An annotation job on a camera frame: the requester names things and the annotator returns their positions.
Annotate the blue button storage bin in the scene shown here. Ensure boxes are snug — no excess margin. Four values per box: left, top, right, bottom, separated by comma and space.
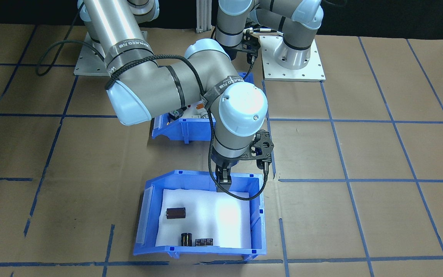
151, 71, 256, 145

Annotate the blue capacitor storage bin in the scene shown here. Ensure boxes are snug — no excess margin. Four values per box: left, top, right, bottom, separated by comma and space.
133, 169, 267, 262

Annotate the dark brown cylinder capacitor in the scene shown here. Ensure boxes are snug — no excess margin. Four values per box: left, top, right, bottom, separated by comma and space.
166, 207, 187, 220

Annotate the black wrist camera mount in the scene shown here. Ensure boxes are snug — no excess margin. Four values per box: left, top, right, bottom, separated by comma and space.
240, 33, 261, 55
245, 130, 275, 162

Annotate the black velcro strap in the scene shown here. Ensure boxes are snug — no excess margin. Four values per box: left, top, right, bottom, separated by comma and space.
104, 38, 156, 91
202, 76, 245, 108

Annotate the aluminium frame bar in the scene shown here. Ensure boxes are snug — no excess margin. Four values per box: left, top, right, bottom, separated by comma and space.
196, 0, 217, 33

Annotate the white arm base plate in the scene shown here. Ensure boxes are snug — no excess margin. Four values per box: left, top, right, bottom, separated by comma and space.
73, 31, 149, 77
259, 35, 326, 82

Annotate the black frame cover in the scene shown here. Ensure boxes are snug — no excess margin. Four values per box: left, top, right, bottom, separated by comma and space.
0, 0, 443, 41

